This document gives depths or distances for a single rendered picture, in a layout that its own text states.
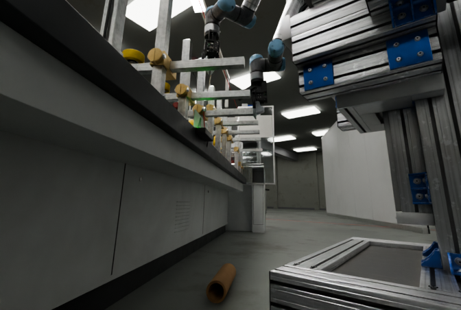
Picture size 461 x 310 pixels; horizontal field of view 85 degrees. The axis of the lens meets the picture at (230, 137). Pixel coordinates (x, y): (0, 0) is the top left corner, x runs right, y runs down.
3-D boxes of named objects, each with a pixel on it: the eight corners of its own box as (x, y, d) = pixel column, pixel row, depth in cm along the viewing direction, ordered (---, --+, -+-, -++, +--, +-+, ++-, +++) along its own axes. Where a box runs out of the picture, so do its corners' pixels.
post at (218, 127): (220, 158, 180) (222, 96, 192) (219, 158, 177) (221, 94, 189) (215, 158, 181) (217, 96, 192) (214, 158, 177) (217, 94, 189)
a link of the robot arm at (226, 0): (242, 0, 123) (229, 14, 132) (223, -11, 117) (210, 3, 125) (242, 14, 121) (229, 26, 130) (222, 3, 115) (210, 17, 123)
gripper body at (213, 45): (204, 49, 119) (205, 27, 122) (202, 59, 127) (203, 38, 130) (219, 51, 121) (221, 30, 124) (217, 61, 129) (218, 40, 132)
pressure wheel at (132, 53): (137, 88, 97) (140, 61, 100) (145, 81, 91) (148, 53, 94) (115, 81, 92) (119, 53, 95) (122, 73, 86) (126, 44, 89)
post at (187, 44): (186, 141, 107) (192, 42, 119) (183, 139, 104) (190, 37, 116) (178, 141, 108) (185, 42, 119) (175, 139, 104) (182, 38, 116)
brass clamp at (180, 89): (196, 105, 118) (197, 95, 120) (186, 94, 105) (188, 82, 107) (183, 106, 119) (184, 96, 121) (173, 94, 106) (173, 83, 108)
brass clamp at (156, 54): (177, 79, 95) (178, 67, 96) (162, 60, 82) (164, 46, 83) (162, 80, 96) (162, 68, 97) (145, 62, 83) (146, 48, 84)
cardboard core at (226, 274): (236, 263, 128) (226, 281, 100) (236, 280, 126) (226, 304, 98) (220, 263, 130) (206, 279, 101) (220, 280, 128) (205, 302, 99)
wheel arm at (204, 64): (245, 70, 88) (245, 60, 89) (243, 66, 84) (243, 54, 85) (128, 77, 94) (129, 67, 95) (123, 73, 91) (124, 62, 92)
